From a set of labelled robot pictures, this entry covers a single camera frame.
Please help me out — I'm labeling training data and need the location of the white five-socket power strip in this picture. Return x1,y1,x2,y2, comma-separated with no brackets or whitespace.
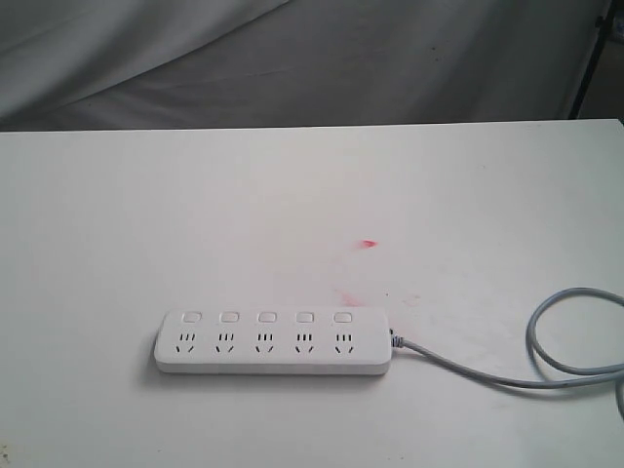
153,306,393,375

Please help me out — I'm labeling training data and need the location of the grey backdrop cloth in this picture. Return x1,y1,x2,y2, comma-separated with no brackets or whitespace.
1,1,606,131

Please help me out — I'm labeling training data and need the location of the black tripod stand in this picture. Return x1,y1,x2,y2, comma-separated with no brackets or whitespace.
566,0,618,120

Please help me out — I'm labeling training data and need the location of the grey power cord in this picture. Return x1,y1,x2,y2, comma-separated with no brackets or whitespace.
388,287,624,392

